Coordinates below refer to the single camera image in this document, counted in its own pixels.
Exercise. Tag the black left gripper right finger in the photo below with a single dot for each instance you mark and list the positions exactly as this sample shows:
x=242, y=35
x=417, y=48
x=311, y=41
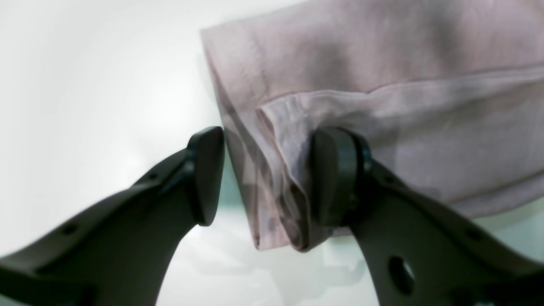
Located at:
x=418, y=252

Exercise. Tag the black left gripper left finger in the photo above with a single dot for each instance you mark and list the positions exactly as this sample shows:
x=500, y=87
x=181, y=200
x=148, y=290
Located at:
x=116, y=252

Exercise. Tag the pink T-shirt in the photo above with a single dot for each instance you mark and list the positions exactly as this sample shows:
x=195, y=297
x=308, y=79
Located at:
x=448, y=93

